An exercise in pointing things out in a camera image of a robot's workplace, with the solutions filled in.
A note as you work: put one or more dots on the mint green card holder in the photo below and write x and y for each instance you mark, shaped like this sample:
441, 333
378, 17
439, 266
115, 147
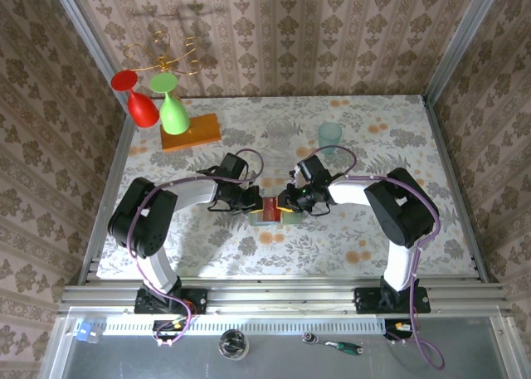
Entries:
292, 218

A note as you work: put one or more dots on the red credit card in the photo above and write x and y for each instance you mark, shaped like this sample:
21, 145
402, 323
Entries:
271, 211

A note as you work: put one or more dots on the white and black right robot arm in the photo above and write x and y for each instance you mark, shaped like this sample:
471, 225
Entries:
348, 190

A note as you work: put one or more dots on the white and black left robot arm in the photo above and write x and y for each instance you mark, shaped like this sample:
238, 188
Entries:
191, 192

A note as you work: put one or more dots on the floral table cover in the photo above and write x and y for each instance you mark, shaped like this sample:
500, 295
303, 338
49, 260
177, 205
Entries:
290, 254

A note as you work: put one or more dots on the clear glass tumbler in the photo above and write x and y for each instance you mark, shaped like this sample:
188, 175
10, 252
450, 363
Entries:
279, 132

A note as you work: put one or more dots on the teal plastic cup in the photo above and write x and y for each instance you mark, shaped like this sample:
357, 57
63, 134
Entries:
330, 134

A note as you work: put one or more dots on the orange wooden rack base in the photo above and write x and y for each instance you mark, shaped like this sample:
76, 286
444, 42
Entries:
205, 132

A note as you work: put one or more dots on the green wine glass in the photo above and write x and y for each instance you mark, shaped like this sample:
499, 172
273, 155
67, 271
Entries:
174, 118

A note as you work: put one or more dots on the red wine glass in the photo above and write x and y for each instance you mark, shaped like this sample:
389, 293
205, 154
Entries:
143, 109

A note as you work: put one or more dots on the round steel cup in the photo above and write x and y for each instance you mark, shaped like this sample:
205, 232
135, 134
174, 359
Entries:
234, 344

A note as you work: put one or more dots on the ratchet wrench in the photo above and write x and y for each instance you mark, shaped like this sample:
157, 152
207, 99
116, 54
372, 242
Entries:
332, 343

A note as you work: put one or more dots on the grey metal bench top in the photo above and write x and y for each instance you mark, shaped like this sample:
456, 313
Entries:
124, 358

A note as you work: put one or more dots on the blue white plastic connector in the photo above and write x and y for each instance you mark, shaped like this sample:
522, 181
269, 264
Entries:
85, 332

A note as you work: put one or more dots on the long aluminium frame rail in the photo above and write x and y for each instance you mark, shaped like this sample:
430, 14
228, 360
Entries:
269, 296

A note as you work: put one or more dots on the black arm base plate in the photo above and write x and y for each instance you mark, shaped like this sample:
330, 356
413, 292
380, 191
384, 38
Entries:
419, 300
195, 300

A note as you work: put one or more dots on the aluminium table side rail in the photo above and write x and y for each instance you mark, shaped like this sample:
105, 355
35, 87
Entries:
456, 188
120, 147

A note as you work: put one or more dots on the aluminium frame post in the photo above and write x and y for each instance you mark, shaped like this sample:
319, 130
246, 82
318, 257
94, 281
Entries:
469, 26
83, 26

